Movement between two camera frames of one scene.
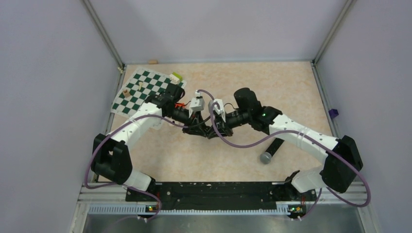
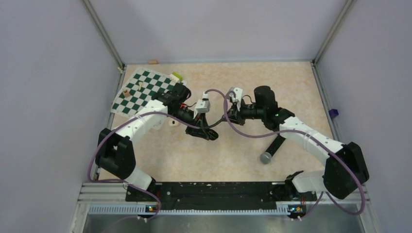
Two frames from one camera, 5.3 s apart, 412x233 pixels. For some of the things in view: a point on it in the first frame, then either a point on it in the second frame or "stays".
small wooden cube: [127, 93] stays
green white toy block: [175, 78] stays
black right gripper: [224, 128] to [235, 116]
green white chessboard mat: [137, 86] stays
